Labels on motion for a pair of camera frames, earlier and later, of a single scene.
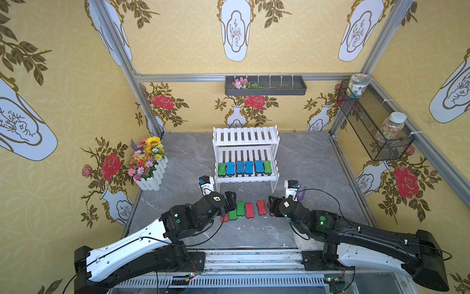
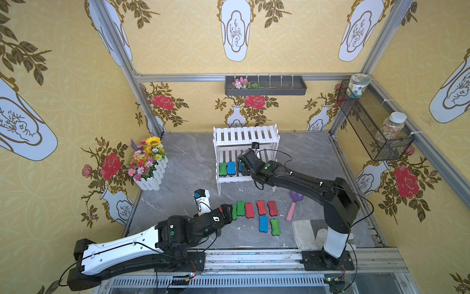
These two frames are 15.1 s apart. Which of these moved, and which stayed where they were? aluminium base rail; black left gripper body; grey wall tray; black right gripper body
Moved: black right gripper body; black left gripper body
Stayed: grey wall tray; aluminium base rail
